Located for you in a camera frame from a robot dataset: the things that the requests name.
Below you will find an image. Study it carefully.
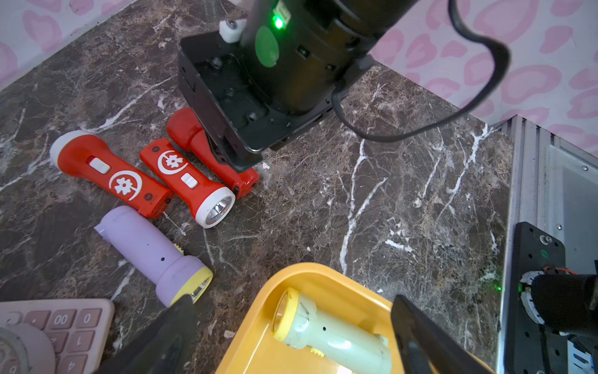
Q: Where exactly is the pale green flashlight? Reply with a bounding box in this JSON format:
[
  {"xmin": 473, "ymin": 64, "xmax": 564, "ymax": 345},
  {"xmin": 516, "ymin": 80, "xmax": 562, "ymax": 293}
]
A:
[{"xmin": 271, "ymin": 288, "xmax": 392, "ymax": 373}]

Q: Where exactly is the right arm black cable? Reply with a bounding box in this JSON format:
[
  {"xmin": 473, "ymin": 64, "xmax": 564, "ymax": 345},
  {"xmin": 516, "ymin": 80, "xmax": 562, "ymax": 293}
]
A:
[{"xmin": 330, "ymin": 0, "xmax": 511, "ymax": 143}]

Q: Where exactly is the plain red flashlight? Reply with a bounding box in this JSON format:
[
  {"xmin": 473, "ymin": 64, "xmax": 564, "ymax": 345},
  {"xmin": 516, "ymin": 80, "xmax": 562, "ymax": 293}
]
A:
[{"xmin": 167, "ymin": 108, "xmax": 259, "ymax": 198}]

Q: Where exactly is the red white flashlight emblem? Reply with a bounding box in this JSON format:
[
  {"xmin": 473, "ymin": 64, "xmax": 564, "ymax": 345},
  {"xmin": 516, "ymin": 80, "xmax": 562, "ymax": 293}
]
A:
[{"xmin": 140, "ymin": 138, "xmax": 236, "ymax": 228}]

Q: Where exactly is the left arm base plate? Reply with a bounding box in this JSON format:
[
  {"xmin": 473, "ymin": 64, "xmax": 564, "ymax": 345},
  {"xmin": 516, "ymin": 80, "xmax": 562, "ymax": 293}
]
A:
[{"xmin": 501, "ymin": 222, "xmax": 568, "ymax": 373}]

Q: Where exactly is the purple flashlight group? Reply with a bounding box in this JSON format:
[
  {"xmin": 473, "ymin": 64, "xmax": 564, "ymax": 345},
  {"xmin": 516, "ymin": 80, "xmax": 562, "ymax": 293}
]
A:
[{"xmin": 95, "ymin": 206, "xmax": 213, "ymax": 307}]

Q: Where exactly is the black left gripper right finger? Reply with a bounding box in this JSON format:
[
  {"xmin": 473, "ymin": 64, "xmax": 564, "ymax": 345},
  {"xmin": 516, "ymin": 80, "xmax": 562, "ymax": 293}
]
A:
[{"xmin": 390, "ymin": 295, "xmax": 493, "ymax": 374}]

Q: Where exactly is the beige tape roll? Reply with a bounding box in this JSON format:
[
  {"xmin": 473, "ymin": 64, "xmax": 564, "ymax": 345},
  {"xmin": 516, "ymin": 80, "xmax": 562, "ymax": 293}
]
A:
[{"xmin": 1, "ymin": 324, "xmax": 56, "ymax": 373}]

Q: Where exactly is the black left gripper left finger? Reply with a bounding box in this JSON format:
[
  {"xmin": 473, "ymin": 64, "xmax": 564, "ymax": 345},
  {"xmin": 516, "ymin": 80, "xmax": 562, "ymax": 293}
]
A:
[{"xmin": 96, "ymin": 295, "xmax": 197, "ymax": 374}]

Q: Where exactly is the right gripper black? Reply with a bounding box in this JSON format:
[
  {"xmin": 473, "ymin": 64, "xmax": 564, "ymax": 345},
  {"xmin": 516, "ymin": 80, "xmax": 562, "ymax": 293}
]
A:
[{"xmin": 178, "ymin": 31, "xmax": 327, "ymax": 172}]

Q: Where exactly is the pink calculator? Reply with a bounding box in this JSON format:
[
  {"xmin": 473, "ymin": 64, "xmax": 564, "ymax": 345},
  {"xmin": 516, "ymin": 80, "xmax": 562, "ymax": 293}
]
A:
[{"xmin": 1, "ymin": 299, "xmax": 115, "ymax": 373}]

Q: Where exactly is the yellow plastic tray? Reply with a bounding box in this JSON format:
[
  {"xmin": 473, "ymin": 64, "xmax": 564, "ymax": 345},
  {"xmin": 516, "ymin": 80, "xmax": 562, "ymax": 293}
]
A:
[{"xmin": 217, "ymin": 263, "xmax": 490, "ymax": 373}]

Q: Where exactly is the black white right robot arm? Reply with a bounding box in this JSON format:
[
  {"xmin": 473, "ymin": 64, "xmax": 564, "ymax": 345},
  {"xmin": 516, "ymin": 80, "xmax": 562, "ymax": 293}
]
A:
[{"xmin": 178, "ymin": 1, "xmax": 481, "ymax": 285}]

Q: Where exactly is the aluminium front rail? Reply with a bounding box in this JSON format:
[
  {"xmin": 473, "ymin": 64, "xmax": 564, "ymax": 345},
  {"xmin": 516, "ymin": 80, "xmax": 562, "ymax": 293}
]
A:
[{"xmin": 496, "ymin": 115, "xmax": 597, "ymax": 373}]

